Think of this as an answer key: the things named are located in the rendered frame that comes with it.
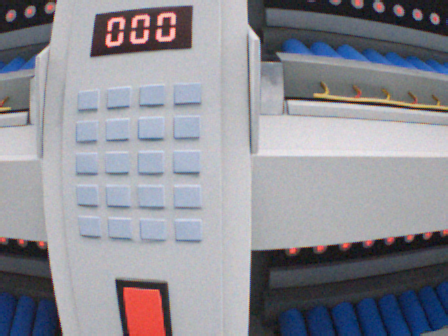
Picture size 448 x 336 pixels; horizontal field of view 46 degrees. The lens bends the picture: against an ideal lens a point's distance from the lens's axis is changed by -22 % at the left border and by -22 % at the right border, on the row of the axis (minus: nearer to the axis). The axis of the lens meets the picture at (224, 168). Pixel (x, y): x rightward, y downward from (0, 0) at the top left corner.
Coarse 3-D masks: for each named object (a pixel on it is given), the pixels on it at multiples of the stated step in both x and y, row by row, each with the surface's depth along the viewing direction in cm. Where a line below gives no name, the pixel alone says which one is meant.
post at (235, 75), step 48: (240, 0) 26; (240, 48) 26; (48, 96) 26; (240, 96) 26; (48, 144) 26; (240, 144) 27; (48, 192) 26; (240, 192) 27; (48, 240) 26; (240, 240) 27; (240, 288) 27
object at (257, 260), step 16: (256, 0) 46; (256, 16) 46; (256, 32) 46; (256, 256) 47; (256, 272) 47; (400, 272) 48; (256, 288) 47; (272, 288) 47; (288, 288) 47; (256, 304) 47
